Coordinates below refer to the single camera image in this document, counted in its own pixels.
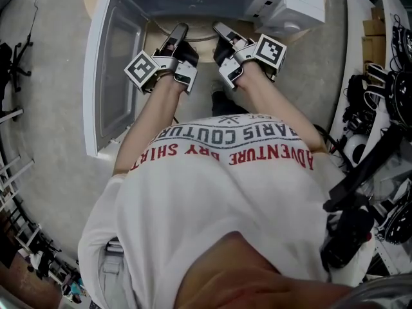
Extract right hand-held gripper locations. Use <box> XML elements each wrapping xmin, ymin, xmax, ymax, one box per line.
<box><xmin>212</xmin><ymin>21</ymin><xmax>288</xmax><ymax>90</ymax></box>

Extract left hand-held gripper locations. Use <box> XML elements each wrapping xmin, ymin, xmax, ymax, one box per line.
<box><xmin>124</xmin><ymin>23</ymin><xmax>200</xmax><ymax>95</ymax></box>

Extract clear glass microwave plate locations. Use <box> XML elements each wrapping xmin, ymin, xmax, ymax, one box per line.
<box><xmin>149</xmin><ymin>17</ymin><xmax>226</xmax><ymax>44</ymax></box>

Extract person's right forearm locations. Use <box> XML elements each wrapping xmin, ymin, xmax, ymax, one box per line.
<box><xmin>236</xmin><ymin>64</ymin><xmax>326</xmax><ymax>153</ymax></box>

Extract person's left forearm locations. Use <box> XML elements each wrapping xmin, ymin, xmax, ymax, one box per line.
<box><xmin>114</xmin><ymin>77</ymin><xmax>187</xmax><ymax>175</ymax></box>

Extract person's dark shoe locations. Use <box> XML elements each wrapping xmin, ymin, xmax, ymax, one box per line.
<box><xmin>211</xmin><ymin>79</ymin><xmax>250</xmax><ymax>117</ymax></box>

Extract white microwave dial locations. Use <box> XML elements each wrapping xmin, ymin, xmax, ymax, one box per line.
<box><xmin>282</xmin><ymin>21</ymin><xmax>303</xmax><ymax>34</ymax></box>

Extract white microwave door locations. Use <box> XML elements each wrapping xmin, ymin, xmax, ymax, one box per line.
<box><xmin>82</xmin><ymin>0</ymin><xmax>149</xmax><ymax>156</ymax></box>

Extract white curved shelf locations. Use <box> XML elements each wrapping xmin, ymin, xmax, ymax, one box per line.
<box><xmin>328</xmin><ymin>0</ymin><xmax>412</xmax><ymax>276</ymax></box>

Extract cardboard box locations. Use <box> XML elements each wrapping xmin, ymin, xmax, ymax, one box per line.
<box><xmin>362</xmin><ymin>36</ymin><xmax>387</xmax><ymax>66</ymax></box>
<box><xmin>362</xmin><ymin>17</ymin><xmax>387</xmax><ymax>37</ymax></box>

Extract white printed t-shirt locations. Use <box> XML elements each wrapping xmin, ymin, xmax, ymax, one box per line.
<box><xmin>77</xmin><ymin>114</ymin><xmax>376</xmax><ymax>309</ymax></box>

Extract white round device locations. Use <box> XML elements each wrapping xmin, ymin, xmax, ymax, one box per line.
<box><xmin>342</xmin><ymin>133</ymin><xmax>368</xmax><ymax>166</ymax></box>

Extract black office chair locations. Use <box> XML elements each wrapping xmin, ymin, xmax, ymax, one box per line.
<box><xmin>0</xmin><ymin>40</ymin><xmax>35</xmax><ymax>93</ymax></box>

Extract black worn screen unit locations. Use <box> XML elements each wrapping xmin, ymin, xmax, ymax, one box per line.
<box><xmin>323</xmin><ymin>120</ymin><xmax>406</xmax><ymax>212</ymax></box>

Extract black waist pouch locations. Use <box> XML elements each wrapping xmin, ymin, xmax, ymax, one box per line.
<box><xmin>320</xmin><ymin>201</ymin><xmax>376</xmax><ymax>270</ymax></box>

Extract grey trousers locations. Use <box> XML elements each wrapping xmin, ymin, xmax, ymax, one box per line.
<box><xmin>98</xmin><ymin>239</ymin><xmax>136</xmax><ymax>309</ymax></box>

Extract white power strip cable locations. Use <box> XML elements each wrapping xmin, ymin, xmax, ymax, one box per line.
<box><xmin>24</xmin><ymin>0</ymin><xmax>41</xmax><ymax>50</ymax></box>

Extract pile of black cables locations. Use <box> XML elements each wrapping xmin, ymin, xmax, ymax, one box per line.
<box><xmin>341</xmin><ymin>14</ymin><xmax>412</xmax><ymax>244</ymax></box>

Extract white frame table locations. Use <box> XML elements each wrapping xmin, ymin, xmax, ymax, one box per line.
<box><xmin>0</xmin><ymin>154</ymin><xmax>35</xmax><ymax>205</ymax></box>

